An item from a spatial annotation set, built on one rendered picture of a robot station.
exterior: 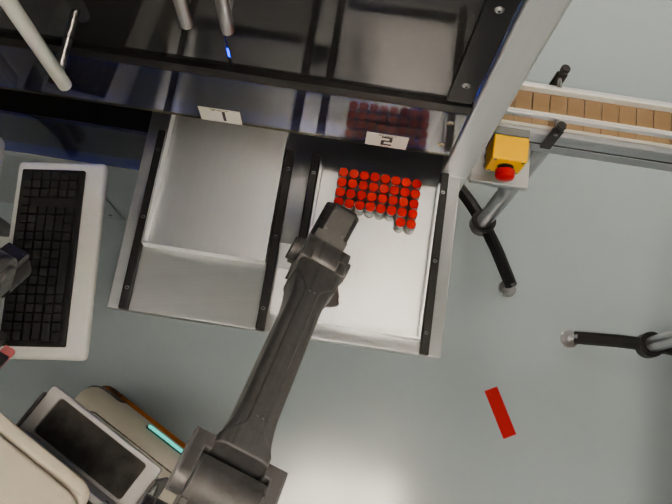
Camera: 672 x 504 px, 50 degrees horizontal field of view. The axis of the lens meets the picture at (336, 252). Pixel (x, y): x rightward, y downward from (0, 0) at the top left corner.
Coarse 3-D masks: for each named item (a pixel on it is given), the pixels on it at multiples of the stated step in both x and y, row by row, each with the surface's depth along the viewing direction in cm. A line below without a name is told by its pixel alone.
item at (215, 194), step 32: (192, 128) 161; (224, 128) 161; (256, 128) 162; (160, 160) 155; (192, 160) 159; (224, 160) 159; (256, 160) 160; (160, 192) 157; (192, 192) 157; (224, 192) 157; (256, 192) 158; (160, 224) 155; (192, 224) 155; (224, 224) 156; (256, 224) 156; (224, 256) 152; (256, 256) 154
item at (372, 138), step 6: (372, 132) 144; (366, 138) 147; (372, 138) 147; (378, 138) 146; (384, 138) 146; (396, 138) 145; (402, 138) 145; (408, 138) 144; (372, 144) 149; (378, 144) 149; (390, 144) 148; (396, 144) 148; (402, 144) 147
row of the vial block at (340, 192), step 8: (336, 192) 153; (344, 192) 154; (352, 192) 154; (360, 192) 154; (360, 200) 154; (368, 200) 154; (384, 200) 153; (392, 200) 153; (400, 200) 153; (416, 200) 154; (408, 208) 155; (416, 208) 154
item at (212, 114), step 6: (198, 108) 145; (204, 108) 145; (210, 108) 144; (204, 114) 147; (210, 114) 147; (216, 114) 147; (228, 114) 146; (234, 114) 145; (210, 120) 150; (216, 120) 149; (222, 120) 149; (228, 120) 149; (234, 120) 148; (240, 120) 148
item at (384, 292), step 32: (320, 192) 158; (384, 224) 157; (416, 224) 157; (352, 256) 155; (384, 256) 155; (416, 256) 155; (352, 288) 153; (384, 288) 153; (416, 288) 153; (320, 320) 151; (352, 320) 151; (384, 320) 151; (416, 320) 152
